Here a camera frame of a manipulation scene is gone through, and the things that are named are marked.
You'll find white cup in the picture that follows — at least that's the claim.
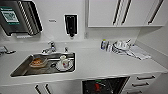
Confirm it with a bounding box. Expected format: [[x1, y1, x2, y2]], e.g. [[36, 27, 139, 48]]
[[55, 55, 74, 72]]

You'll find white three-door wall cabinet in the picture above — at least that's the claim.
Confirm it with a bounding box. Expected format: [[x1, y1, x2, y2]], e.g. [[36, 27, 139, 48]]
[[87, 0, 168, 28]]

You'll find white under-sink cabinet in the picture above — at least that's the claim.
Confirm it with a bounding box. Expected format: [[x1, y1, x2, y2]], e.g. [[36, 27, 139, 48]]
[[19, 79, 83, 94]]

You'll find stainless steel dishwasher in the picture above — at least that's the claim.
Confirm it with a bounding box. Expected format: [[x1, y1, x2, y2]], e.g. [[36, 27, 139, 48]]
[[81, 76, 131, 94]]

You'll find orange bowl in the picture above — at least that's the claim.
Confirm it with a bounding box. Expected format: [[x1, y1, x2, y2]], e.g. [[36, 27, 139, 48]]
[[29, 57, 47, 68]]

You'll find white narrow drawer unit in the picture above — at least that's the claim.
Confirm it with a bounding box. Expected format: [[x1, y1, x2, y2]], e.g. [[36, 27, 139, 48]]
[[123, 72, 161, 94]]

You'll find small sink soap pump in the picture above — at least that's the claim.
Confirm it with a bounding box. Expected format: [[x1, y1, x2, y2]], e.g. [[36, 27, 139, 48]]
[[64, 46, 69, 53]]

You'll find black soap dispenser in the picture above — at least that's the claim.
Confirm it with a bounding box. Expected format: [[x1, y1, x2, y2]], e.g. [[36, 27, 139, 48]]
[[63, 13, 79, 39]]

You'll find paper towel dispenser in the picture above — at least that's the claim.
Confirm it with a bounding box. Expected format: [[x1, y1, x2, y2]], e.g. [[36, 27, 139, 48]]
[[0, 0, 44, 38]]

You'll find small white bottle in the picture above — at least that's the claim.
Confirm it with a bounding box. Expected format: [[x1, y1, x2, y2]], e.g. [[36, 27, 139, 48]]
[[106, 43, 113, 53]]

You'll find white wall outlet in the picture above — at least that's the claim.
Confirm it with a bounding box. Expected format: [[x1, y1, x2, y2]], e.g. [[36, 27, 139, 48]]
[[83, 31, 90, 39]]

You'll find steel kitchen sink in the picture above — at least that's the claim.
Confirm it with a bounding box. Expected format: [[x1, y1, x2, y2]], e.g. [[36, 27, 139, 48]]
[[9, 52, 76, 78]]

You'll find blue label bottle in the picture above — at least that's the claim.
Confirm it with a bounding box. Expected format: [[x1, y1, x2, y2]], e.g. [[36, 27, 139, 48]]
[[100, 39, 108, 51]]

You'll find chrome faucet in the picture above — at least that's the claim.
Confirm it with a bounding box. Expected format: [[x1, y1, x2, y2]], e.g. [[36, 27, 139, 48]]
[[41, 40, 58, 55]]

